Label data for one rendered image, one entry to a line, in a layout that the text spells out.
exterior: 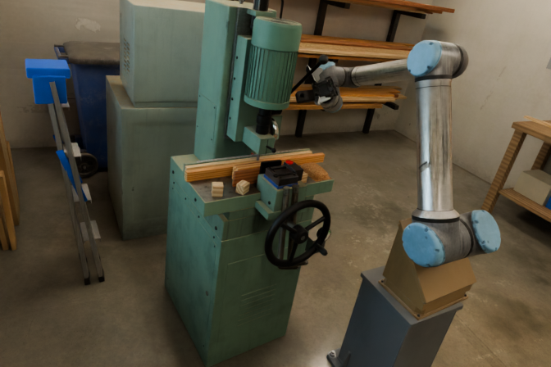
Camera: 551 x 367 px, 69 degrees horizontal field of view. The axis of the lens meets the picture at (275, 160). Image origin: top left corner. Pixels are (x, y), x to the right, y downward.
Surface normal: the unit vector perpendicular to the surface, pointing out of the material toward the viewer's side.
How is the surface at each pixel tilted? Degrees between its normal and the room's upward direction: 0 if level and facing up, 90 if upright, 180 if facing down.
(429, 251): 93
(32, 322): 0
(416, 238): 93
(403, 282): 90
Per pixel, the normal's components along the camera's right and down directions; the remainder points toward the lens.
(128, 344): 0.15, -0.89
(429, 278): 0.46, -0.32
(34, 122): 0.46, 0.44
